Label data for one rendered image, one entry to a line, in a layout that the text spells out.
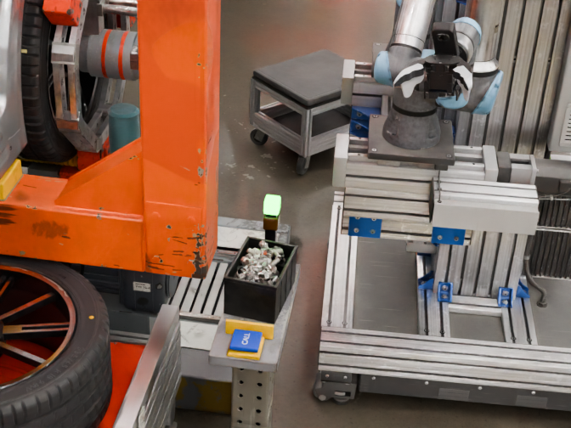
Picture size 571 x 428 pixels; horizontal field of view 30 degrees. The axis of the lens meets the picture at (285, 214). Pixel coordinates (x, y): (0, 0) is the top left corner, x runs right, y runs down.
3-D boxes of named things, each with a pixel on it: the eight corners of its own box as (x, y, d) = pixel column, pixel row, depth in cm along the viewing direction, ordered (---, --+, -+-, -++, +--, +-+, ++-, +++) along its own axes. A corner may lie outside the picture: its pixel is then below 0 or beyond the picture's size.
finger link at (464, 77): (482, 108, 211) (462, 92, 218) (482, 81, 208) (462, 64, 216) (467, 111, 210) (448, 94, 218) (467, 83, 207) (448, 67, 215)
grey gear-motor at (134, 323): (50, 304, 333) (42, 209, 314) (182, 321, 329) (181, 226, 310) (31, 340, 318) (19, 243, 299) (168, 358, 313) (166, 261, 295)
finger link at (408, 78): (395, 106, 215) (430, 93, 219) (394, 79, 212) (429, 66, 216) (385, 102, 217) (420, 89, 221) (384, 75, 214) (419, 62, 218)
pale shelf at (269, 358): (240, 265, 296) (240, 256, 295) (300, 273, 294) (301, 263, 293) (207, 364, 260) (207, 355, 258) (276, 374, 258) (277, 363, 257)
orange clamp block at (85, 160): (76, 142, 316) (76, 171, 320) (102, 145, 316) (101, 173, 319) (83, 135, 323) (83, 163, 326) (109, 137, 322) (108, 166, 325)
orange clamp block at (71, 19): (55, 0, 284) (46, -15, 275) (84, 2, 283) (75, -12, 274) (50, 25, 282) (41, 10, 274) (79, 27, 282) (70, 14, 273)
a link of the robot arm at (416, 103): (398, 88, 282) (404, 41, 274) (448, 98, 278) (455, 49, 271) (387, 107, 272) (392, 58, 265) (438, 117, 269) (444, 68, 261)
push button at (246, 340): (234, 335, 264) (234, 328, 263) (262, 338, 264) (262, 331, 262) (228, 352, 258) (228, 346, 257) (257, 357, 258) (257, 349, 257)
